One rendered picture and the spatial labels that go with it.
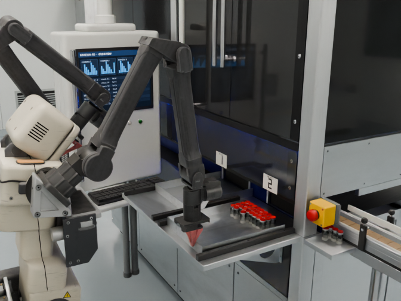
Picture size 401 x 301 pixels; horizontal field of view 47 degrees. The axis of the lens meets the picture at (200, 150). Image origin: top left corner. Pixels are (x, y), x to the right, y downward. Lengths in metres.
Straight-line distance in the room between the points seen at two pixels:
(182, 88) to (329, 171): 0.62
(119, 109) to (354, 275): 1.19
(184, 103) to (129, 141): 1.02
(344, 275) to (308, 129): 0.66
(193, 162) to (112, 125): 0.29
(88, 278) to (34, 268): 1.65
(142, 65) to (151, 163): 1.23
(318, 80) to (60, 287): 1.04
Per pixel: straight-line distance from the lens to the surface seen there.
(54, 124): 1.36
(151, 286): 2.99
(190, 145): 1.38
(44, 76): 6.82
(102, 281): 3.08
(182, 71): 1.28
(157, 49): 1.25
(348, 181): 1.74
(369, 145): 1.77
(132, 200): 1.94
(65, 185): 1.25
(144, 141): 2.37
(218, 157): 2.02
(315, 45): 1.51
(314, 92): 1.51
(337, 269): 1.88
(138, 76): 1.25
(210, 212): 1.79
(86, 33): 2.16
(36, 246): 1.51
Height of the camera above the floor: 1.63
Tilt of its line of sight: 17 degrees down
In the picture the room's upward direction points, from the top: straight up
